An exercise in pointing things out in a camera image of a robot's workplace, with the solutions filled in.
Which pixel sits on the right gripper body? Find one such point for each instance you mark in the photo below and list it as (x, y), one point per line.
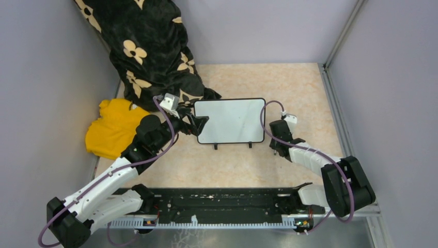
(274, 143)

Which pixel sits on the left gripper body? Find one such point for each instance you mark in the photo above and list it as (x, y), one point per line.
(178, 124)

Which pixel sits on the white whiteboard black frame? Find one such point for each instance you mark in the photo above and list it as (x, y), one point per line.
(231, 121)

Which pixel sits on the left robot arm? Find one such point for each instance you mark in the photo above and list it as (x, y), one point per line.
(74, 219)

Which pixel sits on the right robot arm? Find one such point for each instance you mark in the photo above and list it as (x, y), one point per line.
(345, 187)

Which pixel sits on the yellow cloth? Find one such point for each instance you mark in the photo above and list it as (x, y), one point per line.
(114, 130)

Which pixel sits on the black floral blanket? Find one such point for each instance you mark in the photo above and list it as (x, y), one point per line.
(148, 45)

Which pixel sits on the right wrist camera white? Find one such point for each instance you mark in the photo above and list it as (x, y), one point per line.
(291, 121)

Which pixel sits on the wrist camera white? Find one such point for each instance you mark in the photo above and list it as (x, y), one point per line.
(169, 104)
(291, 121)

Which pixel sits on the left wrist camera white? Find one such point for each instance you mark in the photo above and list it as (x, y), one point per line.
(169, 104)

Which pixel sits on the aluminium frame rail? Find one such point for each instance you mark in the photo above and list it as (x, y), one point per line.
(328, 82)

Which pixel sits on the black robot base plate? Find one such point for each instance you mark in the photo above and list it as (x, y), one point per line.
(226, 205)

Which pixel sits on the white slotted cable duct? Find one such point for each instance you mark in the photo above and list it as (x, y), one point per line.
(140, 222)

